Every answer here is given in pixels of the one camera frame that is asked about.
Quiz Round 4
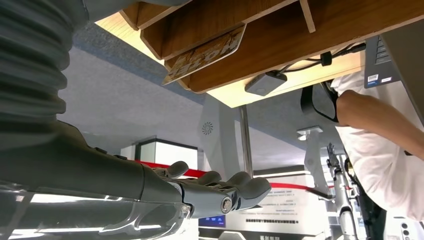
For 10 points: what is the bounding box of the black office chair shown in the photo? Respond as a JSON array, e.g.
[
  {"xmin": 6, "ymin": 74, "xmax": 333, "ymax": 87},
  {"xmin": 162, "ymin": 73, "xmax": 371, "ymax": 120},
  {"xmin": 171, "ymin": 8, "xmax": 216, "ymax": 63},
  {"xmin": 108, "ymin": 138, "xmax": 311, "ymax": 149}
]
[{"xmin": 300, "ymin": 81, "xmax": 340, "ymax": 123}]

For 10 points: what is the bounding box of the grey lamp stand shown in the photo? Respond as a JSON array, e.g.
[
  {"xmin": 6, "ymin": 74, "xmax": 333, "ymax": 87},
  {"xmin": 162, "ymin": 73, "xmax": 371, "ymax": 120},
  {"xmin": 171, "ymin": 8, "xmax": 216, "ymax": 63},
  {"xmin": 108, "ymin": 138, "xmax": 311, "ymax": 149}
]
[{"xmin": 296, "ymin": 125, "xmax": 334, "ymax": 200}]

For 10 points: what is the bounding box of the silver scooter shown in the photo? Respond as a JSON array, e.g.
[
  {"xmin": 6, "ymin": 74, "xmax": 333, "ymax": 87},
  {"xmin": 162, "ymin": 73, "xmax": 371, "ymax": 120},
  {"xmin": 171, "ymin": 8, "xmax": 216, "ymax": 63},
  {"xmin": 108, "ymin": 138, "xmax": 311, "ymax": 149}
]
[{"xmin": 326, "ymin": 142, "xmax": 360, "ymax": 240}]

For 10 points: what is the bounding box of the glass display case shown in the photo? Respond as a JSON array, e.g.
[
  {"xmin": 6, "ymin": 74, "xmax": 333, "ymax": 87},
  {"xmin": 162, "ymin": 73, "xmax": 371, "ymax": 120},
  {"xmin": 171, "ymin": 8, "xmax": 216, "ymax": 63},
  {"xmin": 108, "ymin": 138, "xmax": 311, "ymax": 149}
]
[{"xmin": 120, "ymin": 137, "xmax": 200, "ymax": 171}]

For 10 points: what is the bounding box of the person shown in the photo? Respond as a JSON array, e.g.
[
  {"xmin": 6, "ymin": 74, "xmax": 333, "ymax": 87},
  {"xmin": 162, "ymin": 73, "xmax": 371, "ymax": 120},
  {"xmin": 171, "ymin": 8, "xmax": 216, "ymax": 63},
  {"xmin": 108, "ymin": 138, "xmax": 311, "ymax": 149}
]
[{"xmin": 329, "ymin": 67, "xmax": 424, "ymax": 223}]

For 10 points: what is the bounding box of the chrome stanchion post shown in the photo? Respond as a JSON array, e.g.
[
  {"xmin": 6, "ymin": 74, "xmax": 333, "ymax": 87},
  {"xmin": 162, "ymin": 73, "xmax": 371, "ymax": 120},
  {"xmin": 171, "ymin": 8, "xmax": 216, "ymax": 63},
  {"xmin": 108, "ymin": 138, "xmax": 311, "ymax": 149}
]
[{"xmin": 239, "ymin": 105, "xmax": 254, "ymax": 178}]

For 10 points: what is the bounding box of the grey kiosk stand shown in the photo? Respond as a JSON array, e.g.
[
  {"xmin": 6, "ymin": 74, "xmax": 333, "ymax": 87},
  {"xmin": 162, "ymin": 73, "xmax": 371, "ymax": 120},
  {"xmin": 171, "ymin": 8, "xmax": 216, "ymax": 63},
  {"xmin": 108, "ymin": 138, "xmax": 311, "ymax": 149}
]
[{"xmin": 198, "ymin": 92, "xmax": 253, "ymax": 181}]

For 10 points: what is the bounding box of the red barrier belt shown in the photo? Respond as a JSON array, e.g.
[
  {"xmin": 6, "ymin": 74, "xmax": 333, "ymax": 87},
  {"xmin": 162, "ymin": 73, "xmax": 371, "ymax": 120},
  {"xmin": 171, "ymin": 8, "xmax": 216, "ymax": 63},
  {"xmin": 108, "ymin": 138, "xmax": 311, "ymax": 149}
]
[{"xmin": 135, "ymin": 159, "xmax": 335, "ymax": 200}]

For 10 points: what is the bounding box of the white sign board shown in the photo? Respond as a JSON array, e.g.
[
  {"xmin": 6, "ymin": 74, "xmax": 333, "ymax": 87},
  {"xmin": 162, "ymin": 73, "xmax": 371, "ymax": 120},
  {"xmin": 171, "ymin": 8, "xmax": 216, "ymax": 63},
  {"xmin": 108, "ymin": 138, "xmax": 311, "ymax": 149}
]
[{"xmin": 198, "ymin": 165, "xmax": 332, "ymax": 240}]

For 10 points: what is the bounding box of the black external drive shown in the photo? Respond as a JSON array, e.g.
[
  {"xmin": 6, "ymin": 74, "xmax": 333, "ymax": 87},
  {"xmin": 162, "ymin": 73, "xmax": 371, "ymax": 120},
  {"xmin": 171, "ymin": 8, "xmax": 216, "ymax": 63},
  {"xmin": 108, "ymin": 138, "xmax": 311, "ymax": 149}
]
[{"xmin": 244, "ymin": 71, "xmax": 288, "ymax": 97}]

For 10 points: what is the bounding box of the grey laptop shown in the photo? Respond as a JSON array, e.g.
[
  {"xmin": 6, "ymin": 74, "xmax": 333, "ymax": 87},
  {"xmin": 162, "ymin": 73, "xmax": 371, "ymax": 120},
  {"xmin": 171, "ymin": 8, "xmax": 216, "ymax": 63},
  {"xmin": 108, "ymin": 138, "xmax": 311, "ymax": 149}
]
[{"xmin": 363, "ymin": 19, "xmax": 424, "ymax": 127}]

